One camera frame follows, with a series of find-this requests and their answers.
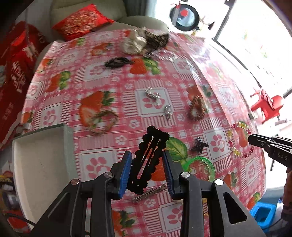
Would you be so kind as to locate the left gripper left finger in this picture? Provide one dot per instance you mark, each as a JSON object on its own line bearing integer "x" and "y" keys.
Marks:
{"x": 120, "y": 171}

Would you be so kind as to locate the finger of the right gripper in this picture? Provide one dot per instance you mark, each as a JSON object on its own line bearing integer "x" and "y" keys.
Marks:
{"x": 259, "y": 141}
{"x": 282, "y": 141}

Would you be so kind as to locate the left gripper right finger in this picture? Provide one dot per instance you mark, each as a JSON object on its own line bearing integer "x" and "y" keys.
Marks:
{"x": 172, "y": 171}

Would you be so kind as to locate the green translucent bangle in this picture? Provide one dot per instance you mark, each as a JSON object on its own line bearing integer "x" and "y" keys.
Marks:
{"x": 200, "y": 166}

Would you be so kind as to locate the black claw hair clip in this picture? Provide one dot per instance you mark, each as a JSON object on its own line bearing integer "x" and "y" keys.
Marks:
{"x": 199, "y": 145}

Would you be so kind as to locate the white jewelry tray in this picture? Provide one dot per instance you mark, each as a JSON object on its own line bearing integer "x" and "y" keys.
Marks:
{"x": 44, "y": 163}

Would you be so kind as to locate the metal bobby pins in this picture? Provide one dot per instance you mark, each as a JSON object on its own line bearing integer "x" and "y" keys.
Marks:
{"x": 149, "y": 193}

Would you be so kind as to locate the red plastic chair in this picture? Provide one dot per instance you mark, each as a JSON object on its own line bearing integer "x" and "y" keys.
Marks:
{"x": 270, "y": 107}

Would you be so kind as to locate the small silver charm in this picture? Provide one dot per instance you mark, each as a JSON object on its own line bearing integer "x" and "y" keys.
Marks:
{"x": 167, "y": 112}

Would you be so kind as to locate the blue plastic stool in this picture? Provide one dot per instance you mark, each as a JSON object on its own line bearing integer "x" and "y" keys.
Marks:
{"x": 264, "y": 214}

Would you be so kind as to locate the pink strawberry tablecloth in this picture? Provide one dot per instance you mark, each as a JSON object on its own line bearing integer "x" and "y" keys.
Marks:
{"x": 109, "y": 111}

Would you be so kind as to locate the cream scrunchie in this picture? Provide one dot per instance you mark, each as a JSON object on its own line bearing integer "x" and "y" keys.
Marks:
{"x": 133, "y": 44}

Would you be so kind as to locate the leopard print scrunchie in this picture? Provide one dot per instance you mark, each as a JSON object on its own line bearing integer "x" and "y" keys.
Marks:
{"x": 155, "y": 42}

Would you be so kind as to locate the round black mirror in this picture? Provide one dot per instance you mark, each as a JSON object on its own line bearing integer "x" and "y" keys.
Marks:
{"x": 184, "y": 17}

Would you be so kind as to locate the red embroidered cushion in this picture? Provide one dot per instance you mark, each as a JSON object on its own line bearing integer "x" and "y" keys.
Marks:
{"x": 81, "y": 23}

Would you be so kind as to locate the red printed quilt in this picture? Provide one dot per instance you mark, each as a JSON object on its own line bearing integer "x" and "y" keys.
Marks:
{"x": 20, "y": 49}

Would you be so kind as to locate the beige sofa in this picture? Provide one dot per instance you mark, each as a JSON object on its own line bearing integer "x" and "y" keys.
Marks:
{"x": 115, "y": 10}

